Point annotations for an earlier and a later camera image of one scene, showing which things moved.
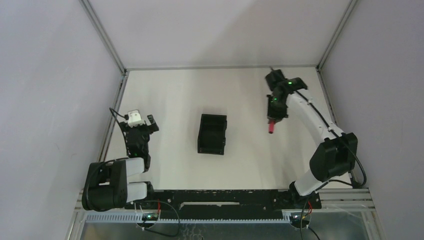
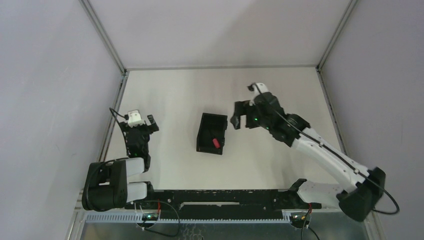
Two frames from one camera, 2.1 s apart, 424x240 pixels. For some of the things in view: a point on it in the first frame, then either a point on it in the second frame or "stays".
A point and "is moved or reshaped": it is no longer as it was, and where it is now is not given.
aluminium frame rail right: [319, 68] stays
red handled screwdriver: [271, 126] is moved or reshaped
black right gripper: [276, 116] -> [245, 114]
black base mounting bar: [225, 201] stays
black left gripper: [142, 127] stays
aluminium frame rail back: [140, 69] stays
